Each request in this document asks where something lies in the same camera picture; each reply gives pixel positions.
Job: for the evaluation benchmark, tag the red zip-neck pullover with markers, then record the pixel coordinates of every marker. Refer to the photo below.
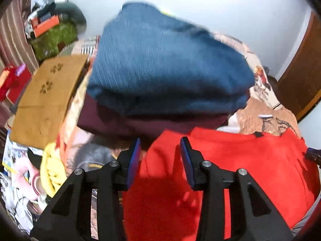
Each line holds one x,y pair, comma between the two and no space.
250,160

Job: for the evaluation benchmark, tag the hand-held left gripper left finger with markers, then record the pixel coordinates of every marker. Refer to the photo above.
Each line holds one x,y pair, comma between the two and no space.
133,160

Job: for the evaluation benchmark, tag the printed blanket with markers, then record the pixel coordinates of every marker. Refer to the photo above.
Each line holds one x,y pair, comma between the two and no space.
260,120

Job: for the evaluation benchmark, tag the yellow cloth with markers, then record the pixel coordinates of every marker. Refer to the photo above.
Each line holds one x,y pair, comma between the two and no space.
52,173

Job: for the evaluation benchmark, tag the red box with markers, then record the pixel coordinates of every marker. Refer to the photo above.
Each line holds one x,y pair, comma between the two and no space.
15,82

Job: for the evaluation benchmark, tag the brown cardboard box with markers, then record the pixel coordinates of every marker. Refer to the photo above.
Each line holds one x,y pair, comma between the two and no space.
45,98

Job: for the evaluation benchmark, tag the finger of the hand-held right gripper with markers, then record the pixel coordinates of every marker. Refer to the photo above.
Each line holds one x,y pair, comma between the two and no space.
313,155

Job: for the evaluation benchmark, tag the brown wooden door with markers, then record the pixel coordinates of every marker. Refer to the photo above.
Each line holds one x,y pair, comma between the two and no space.
301,80

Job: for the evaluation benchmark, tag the striped curtain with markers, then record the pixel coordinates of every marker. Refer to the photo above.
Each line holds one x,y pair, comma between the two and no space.
12,35

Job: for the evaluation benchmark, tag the green patterned bag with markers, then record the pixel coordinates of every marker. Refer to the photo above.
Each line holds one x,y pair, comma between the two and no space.
55,39

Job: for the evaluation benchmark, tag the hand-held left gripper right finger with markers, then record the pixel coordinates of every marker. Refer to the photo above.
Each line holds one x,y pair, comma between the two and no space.
186,160

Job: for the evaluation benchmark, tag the maroon garment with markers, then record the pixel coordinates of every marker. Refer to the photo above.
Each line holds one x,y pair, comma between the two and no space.
112,123

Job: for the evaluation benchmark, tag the orange box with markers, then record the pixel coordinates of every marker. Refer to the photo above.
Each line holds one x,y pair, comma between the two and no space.
45,25

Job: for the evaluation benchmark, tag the dark green cloth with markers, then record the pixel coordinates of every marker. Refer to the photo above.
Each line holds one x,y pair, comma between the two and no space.
74,13

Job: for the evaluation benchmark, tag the dark blue knit sweater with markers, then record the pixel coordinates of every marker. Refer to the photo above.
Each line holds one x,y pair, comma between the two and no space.
163,62

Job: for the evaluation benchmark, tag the printed papers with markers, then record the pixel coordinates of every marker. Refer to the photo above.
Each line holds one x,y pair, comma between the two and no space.
17,153

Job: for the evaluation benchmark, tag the pink soft item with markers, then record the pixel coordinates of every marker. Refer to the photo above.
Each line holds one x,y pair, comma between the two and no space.
27,180

